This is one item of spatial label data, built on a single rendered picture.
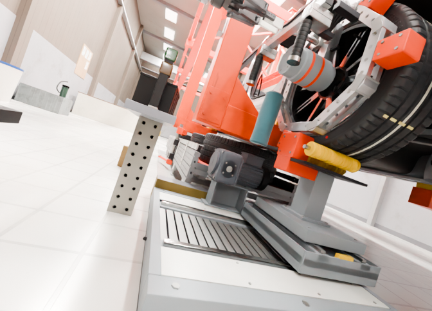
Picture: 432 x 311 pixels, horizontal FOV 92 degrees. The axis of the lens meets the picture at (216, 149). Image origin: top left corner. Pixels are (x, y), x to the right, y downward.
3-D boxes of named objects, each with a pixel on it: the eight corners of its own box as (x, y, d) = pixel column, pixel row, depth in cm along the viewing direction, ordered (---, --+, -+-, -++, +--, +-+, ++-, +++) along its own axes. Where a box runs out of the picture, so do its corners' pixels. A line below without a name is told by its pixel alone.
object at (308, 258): (374, 290, 78) (382, 265, 78) (297, 275, 68) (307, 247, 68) (292, 229, 126) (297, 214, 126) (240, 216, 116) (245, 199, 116)
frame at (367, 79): (361, 137, 67) (414, -19, 68) (346, 130, 66) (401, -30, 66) (272, 134, 120) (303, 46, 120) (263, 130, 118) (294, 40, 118)
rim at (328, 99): (358, 48, 115) (308, 128, 132) (326, 28, 108) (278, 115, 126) (470, 46, 70) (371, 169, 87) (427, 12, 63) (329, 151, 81)
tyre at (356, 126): (357, 35, 119) (296, 135, 142) (325, 14, 113) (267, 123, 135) (525, 18, 60) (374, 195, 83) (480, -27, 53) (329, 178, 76)
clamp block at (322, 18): (330, 27, 70) (335, 13, 70) (308, 14, 67) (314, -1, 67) (319, 34, 75) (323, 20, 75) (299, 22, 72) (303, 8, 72)
